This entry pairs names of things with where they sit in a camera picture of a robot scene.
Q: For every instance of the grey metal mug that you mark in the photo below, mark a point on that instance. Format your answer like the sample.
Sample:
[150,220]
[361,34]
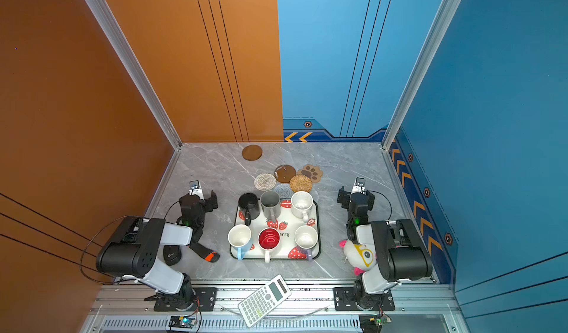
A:
[270,203]

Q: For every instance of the aluminium front rail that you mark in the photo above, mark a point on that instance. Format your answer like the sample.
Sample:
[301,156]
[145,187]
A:
[420,307]

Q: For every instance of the white mug purple handle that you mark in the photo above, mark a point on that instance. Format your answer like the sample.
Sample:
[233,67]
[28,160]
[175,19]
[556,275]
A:
[306,238]

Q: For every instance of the right circuit board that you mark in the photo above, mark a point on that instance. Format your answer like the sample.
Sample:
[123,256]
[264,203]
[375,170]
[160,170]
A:
[373,323]

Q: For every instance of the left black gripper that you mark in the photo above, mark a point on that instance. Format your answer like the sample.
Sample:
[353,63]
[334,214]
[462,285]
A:
[209,201]

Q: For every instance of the aluminium corner post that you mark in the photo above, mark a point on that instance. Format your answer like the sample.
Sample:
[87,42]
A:
[113,32]
[435,35]

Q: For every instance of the white speckled mug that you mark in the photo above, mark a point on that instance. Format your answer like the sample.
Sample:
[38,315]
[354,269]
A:
[301,205]

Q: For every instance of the paw shaped wooden coaster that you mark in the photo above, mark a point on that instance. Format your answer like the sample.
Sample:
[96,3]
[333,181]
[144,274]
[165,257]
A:
[314,173]

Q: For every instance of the white mug blue handle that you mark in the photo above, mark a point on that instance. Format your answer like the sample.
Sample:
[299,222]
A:
[240,239]

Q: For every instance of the left aluminium corner post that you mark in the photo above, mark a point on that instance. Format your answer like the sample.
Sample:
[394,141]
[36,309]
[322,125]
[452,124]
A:
[113,32]

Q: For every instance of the white scientific calculator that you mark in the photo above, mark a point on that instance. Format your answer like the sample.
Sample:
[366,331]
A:
[263,301]

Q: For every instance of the black orange tool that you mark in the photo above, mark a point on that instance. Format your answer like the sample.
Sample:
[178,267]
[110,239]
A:
[205,253]

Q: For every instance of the plain brown wooden coaster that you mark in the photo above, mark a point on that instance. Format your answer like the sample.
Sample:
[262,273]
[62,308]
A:
[252,152]

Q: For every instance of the black computer mouse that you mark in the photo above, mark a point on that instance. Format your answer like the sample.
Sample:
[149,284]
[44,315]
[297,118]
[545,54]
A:
[172,254]

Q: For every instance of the white unicorn plush toy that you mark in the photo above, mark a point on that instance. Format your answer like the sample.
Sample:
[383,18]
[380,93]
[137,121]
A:
[361,257]

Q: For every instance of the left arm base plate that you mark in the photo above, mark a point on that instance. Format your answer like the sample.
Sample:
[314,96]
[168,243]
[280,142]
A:
[200,299]

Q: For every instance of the circuit board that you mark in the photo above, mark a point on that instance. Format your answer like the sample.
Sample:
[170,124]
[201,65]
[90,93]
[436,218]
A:
[373,323]
[184,323]

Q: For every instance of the left circuit board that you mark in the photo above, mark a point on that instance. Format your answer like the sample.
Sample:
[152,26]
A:
[184,323]

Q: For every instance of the right aluminium corner post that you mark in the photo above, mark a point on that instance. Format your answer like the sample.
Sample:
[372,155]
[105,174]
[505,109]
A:
[435,35]

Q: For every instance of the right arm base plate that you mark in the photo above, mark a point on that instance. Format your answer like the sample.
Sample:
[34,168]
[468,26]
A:
[348,299]

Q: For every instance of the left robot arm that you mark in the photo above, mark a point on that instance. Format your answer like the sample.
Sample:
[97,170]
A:
[132,251]

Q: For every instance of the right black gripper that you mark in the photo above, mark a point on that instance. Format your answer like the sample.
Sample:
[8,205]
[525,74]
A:
[343,198]

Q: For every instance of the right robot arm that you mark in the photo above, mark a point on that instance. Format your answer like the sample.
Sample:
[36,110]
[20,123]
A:
[383,253]

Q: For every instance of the dark brown scratched coaster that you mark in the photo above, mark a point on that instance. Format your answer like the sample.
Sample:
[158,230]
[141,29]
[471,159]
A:
[284,173]

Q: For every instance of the red interior mug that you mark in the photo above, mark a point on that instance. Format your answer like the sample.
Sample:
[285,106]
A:
[268,240]

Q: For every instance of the black mug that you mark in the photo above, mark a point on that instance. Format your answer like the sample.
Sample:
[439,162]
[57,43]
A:
[250,207]

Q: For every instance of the woven rattan coaster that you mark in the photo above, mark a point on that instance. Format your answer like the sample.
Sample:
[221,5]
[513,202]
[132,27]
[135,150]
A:
[300,183]

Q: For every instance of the grey blue woven coaster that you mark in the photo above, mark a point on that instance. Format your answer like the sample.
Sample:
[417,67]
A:
[284,191]

